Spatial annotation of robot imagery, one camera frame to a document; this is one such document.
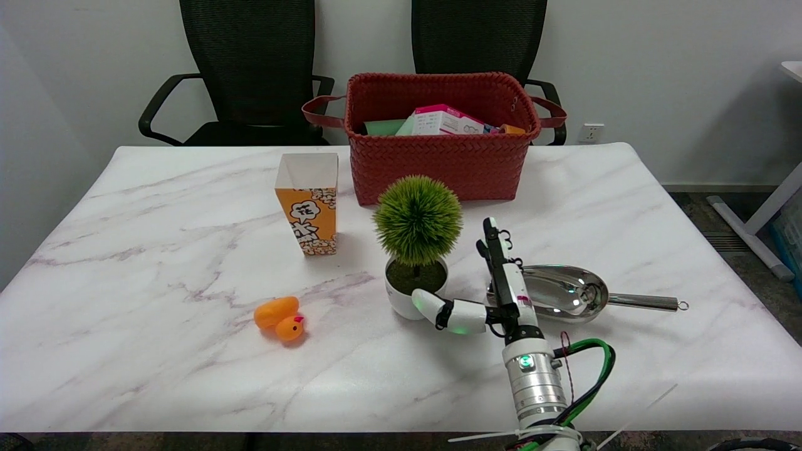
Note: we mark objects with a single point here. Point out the white desk top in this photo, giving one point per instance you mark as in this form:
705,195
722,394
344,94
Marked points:
794,70

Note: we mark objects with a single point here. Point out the white zip tie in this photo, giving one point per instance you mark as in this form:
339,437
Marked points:
645,407

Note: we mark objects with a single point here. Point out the small orange item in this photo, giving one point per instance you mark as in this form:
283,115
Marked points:
512,129

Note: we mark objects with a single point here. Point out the white wall socket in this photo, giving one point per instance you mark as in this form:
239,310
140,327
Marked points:
591,133

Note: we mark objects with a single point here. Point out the pink and white carton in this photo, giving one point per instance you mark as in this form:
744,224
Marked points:
442,120

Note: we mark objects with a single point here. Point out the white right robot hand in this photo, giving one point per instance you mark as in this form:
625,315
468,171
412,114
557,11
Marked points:
510,294

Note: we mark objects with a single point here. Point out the orange popcorn box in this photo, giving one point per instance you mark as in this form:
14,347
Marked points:
310,216

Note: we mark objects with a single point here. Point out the green ball potted plant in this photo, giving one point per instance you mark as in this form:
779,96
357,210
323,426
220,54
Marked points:
416,216

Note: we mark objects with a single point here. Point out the black mesh office chair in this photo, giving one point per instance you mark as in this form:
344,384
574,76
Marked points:
250,56
479,34

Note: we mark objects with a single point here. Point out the blue storage bin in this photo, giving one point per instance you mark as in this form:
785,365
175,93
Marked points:
791,241

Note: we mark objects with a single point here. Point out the green flat packet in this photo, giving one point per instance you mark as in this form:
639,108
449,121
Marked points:
382,128

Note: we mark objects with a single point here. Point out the orange rubber duck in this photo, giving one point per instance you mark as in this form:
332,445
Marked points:
279,316

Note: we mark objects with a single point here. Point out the shiny metal scoop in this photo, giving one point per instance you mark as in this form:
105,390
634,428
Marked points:
564,291

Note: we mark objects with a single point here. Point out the red woven basket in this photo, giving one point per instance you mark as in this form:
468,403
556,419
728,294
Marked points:
438,166

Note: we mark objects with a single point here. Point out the white desk leg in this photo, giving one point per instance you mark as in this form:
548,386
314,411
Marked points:
749,235

